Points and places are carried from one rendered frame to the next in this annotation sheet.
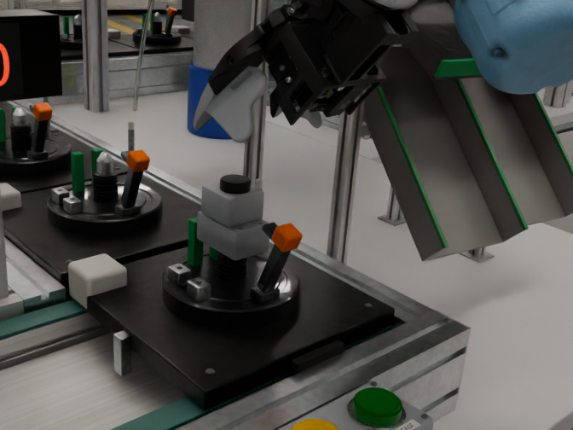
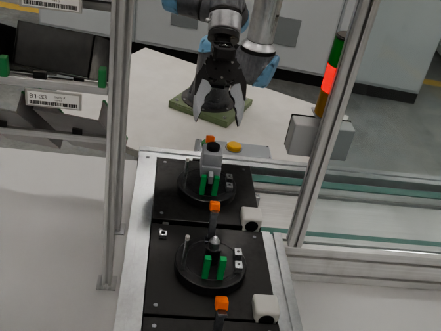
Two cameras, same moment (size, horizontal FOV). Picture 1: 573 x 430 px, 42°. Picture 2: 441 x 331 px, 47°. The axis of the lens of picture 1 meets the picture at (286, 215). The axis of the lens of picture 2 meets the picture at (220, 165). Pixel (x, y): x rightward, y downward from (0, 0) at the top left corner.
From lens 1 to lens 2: 1.63 m
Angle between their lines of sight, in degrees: 116
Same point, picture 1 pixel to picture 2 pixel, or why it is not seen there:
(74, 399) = (273, 213)
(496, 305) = (36, 192)
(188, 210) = (162, 248)
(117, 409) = (262, 203)
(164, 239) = (199, 231)
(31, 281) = (271, 245)
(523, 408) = not seen: hidden behind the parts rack
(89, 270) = (257, 210)
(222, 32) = not seen: outside the picture
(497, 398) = not seen: hidden behind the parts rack
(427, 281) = (37, 219)
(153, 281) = (228, 209)
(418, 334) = (158, 154)
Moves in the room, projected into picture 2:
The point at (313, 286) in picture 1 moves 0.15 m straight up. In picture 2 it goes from (170, 177) to (177, 123)
